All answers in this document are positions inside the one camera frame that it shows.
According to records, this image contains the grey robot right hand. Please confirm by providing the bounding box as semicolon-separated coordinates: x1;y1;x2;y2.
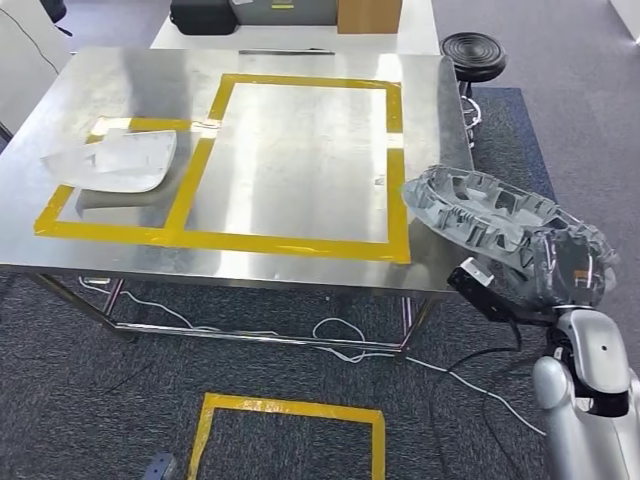
527;228;608;311

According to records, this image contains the grey plastic wheel hubcap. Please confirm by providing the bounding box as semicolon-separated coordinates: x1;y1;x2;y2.
399;164;621;311

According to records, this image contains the steel workbench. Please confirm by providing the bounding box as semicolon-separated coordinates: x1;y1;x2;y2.
0;46;476;364

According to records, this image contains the black round stool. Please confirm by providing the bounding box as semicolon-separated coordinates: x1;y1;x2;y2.
438;31;509;150

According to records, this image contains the cardboard box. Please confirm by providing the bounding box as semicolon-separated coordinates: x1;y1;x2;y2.
337;0;404;36

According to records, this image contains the yellow floor tape square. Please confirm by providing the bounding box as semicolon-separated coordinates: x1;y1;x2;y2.
186;392;387;480

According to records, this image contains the white table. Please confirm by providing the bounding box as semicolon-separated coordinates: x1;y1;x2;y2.
149;0;441;58

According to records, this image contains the grey laptop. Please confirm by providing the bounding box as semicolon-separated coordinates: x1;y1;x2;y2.
229;0;340;28

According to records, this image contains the black zip case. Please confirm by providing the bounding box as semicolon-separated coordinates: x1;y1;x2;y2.
168;0;239;37

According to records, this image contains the white car mirror cover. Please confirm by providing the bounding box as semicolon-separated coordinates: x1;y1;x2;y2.
39;129;178;195

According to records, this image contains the white desk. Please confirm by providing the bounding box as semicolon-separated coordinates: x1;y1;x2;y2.
0;0;72;137

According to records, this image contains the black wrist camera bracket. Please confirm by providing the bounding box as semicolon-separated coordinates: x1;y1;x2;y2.
446;264;558;327

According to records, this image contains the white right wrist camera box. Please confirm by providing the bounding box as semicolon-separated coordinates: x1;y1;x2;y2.
457;256;496;289

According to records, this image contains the white power strip cable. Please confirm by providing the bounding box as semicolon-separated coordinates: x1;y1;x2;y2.
77;276;549;439

